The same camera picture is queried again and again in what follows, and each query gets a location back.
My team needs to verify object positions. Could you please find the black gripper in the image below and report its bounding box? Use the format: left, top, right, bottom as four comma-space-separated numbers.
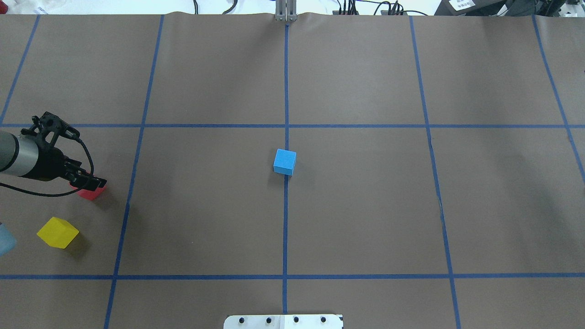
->
33, 147, 108, 191

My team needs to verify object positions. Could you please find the red cube block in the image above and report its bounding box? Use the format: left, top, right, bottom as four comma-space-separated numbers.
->
76, 180, 107, 201

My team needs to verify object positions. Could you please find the yellow cube block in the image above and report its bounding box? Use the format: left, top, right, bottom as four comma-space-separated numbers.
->
36, 217, 80, 249

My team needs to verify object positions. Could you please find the blue cube block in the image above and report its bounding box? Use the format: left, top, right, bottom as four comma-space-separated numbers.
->
272, 149, 297, 176

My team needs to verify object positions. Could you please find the black box with label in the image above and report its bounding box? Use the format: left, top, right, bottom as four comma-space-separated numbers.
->
434, 0, 540, 16

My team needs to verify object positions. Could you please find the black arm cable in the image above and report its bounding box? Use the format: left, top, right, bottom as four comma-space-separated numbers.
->
0, 136, 96, 198

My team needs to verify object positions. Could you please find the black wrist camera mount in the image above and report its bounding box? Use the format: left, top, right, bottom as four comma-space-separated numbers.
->
20, 111, 82, 153

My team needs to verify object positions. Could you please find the aluminium frame post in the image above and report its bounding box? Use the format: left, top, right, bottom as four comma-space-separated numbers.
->
275, 0, 298, 23

